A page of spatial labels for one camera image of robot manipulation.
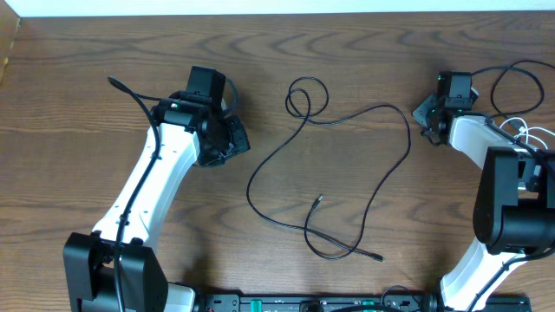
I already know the wooden side panel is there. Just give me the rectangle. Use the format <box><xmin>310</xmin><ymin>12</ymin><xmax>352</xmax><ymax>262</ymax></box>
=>
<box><xmin>0</xmin><ymin>0</ymin><xmax>21</xmax><ymax>79</ymax></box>

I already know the white usb cable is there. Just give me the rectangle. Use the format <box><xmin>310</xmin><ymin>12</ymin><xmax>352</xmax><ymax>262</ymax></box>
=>
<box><xmin>498</xmin><ymin>116</ymin><xmax>555</xmax><ymax>151</ymax></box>

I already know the thin black usb cable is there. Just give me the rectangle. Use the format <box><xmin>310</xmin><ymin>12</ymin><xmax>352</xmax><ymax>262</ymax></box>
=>
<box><xmin>470</xmin><ymin>59</ymin><xmax>555</xmax><ymax>131</ymax></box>

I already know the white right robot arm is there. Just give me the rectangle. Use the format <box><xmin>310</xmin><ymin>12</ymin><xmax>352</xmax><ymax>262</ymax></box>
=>
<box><xmin>413</xmin><ymin>71</ymin><xmax>554</xmax><ymax>311</ymax></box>

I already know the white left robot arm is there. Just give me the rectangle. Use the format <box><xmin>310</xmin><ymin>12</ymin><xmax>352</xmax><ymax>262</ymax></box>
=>
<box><xmin>62</xmin><ymin>66</ymin><xmax>250</xmax><ymax>311</ymax></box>

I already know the thick black cable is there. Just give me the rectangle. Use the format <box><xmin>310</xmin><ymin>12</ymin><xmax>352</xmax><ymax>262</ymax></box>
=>
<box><xmin>245</xmin><ymin>76</ymin><xmax>412</xmax><ymax>263</ymax></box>

